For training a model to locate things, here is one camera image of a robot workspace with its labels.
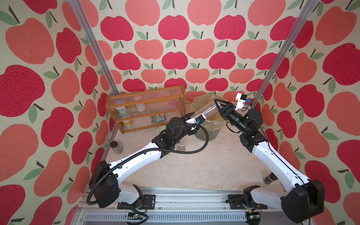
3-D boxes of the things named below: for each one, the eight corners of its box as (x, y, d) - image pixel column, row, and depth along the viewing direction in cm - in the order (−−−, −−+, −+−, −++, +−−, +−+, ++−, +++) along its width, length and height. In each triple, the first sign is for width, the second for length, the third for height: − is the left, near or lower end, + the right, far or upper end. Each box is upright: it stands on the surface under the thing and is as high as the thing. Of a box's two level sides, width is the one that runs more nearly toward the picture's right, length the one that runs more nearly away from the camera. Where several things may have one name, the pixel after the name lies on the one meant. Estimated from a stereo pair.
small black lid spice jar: (115, 155, 94) (108, 147, 86) (117, 148, 97) (111, 140, 89) (121, 155, 94) (116, 147, 86) (123, 148, 97) (118, 140, 89)
